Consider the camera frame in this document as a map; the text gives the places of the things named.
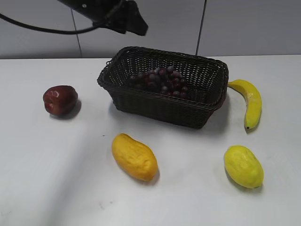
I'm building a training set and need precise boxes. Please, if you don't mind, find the dark red apple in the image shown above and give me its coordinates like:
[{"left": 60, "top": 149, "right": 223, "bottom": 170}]
[{"left": 43, "top": 85, "right": 78, "bottom": 116}]

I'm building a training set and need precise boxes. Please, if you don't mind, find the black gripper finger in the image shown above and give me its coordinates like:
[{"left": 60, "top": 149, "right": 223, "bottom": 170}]
[{"left": 126, "top": 0, "right": 149, "bottom": 36}]

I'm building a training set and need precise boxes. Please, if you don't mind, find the black cable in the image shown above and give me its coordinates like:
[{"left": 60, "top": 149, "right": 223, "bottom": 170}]
[{"left": 0, "top": 13, "right": 99, "bottom": 33}]

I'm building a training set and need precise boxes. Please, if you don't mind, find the purple grape bunch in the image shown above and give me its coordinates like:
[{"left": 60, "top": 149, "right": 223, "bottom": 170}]
[{"left": 127, "top": 66, "right": 189, "bottom": 99}]

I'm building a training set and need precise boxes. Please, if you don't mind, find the black woven basket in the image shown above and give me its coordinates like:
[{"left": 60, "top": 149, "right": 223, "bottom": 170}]
[{"left": 97, "top": 46, "right": 229, "bottom": 129}]

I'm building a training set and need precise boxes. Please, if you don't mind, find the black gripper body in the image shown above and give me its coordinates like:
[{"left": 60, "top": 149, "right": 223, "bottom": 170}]
[{"left": 60, "top": 0, "right": 132, "bottom": 34}]

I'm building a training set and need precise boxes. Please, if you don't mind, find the yellow lemon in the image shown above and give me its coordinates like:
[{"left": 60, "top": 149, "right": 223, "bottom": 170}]
[{"left": 224, "top": 145, "right": 264, "bottom": 189}]

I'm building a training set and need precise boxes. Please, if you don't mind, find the orange mango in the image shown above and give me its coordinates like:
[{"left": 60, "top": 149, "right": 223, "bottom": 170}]
[{"left": 111, "top": 133, "right": 158, "bottom": 181}]

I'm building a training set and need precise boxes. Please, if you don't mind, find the yellow banana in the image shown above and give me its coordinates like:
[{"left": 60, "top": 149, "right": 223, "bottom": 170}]
[{"left": 228, "top": 79, "right": 262, "bottom": 130}]

